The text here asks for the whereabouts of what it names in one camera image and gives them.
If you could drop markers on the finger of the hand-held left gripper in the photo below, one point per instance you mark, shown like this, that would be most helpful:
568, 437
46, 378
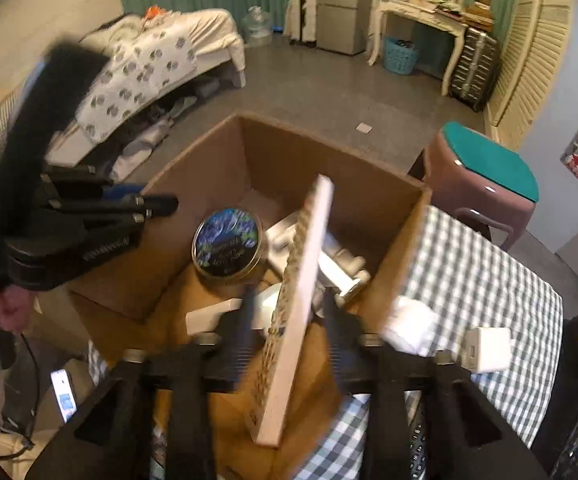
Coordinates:
119, 191
159, 204

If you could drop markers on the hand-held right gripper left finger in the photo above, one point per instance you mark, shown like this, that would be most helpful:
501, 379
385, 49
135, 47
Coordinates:
241, 325

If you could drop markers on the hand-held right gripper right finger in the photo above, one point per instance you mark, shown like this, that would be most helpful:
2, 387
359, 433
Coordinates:
341, 340

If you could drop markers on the white charger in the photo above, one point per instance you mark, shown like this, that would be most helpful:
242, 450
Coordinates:
486, 350
214, 315

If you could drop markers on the white remote control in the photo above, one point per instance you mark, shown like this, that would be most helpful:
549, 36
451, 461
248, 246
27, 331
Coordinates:
299, 285

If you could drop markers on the white folding phone stand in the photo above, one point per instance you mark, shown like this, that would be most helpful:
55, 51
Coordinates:
339, 265

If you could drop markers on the round blue candy tin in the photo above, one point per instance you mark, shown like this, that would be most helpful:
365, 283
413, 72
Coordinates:
226, 240

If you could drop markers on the brown cardboard box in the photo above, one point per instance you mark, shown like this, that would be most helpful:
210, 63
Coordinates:
289, 160

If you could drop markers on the person's left hand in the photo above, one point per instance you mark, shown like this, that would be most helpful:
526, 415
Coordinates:
9, 310

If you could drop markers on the white packet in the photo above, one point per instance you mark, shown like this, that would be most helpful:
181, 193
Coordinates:
409, 322

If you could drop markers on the pile of clothes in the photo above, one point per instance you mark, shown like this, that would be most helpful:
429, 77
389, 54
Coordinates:
154, 130

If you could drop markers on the white printed blanket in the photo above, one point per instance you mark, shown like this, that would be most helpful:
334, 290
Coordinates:
134, 75

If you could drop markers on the black remote control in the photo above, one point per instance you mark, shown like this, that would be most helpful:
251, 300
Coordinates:
417, 440

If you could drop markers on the smartphone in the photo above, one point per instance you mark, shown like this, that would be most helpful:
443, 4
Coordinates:
64, 395

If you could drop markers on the grey checkered tablecloth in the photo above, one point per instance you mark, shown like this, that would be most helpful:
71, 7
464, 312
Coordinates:
469, 280

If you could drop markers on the grey cloth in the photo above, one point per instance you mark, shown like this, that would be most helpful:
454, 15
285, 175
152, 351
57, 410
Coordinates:
111, 30

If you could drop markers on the bed with cream sheet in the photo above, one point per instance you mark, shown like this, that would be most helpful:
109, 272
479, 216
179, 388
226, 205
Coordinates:
209, 35

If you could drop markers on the orange toy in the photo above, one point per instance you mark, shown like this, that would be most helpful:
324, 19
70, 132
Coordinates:
153, 12

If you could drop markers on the pink plastic stool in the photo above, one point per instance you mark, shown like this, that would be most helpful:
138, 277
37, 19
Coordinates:
459, 195
499, 225

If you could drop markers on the clear water jug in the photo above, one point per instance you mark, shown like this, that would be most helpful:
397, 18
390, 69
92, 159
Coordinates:
257, 25

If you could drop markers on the paper scrap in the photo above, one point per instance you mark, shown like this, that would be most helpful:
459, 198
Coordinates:
364, 127

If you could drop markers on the green seat cushion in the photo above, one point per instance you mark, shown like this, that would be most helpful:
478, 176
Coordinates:
489, 170

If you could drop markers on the white suitcase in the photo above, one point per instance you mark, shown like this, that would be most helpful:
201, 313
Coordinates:
303, 15

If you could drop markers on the small grey fridge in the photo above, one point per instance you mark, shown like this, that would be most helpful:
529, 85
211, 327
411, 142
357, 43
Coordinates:
344, 15

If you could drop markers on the blue plastic basket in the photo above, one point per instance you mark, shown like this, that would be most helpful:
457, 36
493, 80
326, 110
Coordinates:
400, 57

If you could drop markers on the dark ribbed suitcase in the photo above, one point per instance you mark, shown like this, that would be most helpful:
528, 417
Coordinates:
476, 67

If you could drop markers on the white dressing table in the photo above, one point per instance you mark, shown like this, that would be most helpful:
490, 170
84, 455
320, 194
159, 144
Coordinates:
419, 12

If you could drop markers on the cream louvered door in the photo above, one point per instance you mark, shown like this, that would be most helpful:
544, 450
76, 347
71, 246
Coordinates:
529, 60

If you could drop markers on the stacked cardboard boxes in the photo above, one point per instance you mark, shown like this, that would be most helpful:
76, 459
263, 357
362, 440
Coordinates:
480, 12

